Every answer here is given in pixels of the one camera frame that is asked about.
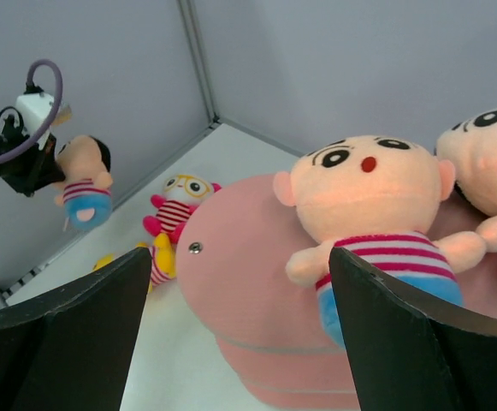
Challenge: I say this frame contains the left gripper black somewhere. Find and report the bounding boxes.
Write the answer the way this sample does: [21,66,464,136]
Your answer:
[0,80,68,198]

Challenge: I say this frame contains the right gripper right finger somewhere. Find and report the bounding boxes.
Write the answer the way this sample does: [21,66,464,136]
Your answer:
[329,248,497,410]

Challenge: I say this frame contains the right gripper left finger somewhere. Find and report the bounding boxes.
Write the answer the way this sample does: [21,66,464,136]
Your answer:
[0,247,151,411]

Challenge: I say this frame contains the peach doll blue pants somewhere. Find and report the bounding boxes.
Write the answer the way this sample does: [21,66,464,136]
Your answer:
[435,108,497,253]
[273,135,486,345]
[54,134,113,231]

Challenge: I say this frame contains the yellow bear striped shirt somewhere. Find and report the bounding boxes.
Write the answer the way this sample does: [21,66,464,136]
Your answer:
[137,233,176,293]

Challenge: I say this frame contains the pink three-tier shelf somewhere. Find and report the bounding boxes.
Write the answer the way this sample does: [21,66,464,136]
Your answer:
[175,173,497,411]

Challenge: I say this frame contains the yellow chick plush striped shirt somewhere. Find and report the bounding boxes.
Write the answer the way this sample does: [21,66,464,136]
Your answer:
[92,253,115,271]

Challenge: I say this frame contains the white panda plush pink limbs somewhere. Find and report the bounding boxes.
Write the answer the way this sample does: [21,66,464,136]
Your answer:
[143,174,222,244]

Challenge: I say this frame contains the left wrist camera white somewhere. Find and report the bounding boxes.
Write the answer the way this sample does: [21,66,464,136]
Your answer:
[15,92,72,134]

